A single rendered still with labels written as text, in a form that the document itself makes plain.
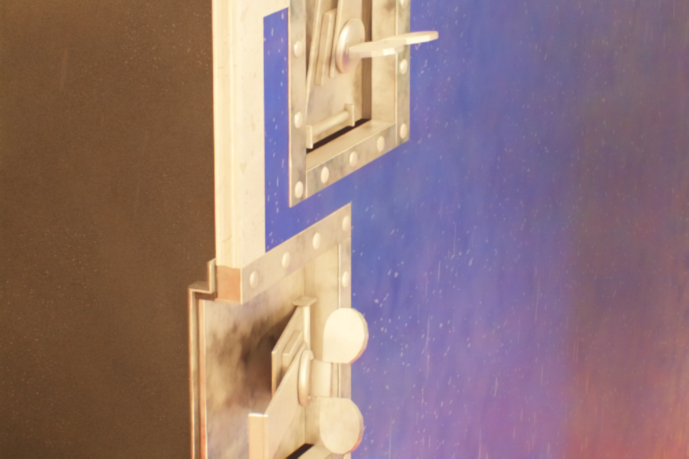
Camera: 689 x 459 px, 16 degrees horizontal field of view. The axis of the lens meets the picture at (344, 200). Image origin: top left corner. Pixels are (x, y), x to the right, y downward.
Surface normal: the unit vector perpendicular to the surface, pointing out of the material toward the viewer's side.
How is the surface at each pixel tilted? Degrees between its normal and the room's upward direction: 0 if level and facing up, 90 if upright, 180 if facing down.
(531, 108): 90
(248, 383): 90
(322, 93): 98
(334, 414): 75
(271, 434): 90
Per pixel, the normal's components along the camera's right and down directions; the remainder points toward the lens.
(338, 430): -0.68, -0.07
